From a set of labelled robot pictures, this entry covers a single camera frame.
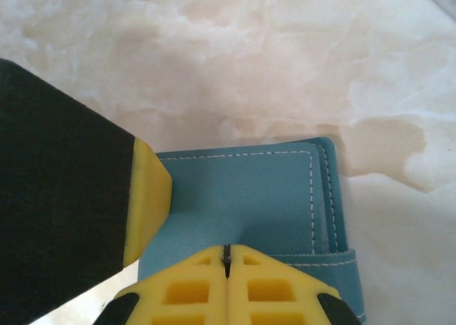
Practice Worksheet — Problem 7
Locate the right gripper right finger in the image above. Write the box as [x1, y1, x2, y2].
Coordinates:
[227, 244, 361, 325]

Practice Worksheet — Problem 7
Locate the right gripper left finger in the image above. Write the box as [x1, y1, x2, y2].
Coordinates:
[95, 244, 229, 325]

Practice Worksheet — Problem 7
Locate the blue leather card holder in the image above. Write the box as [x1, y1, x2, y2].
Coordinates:
[137, 135, 368, 325]

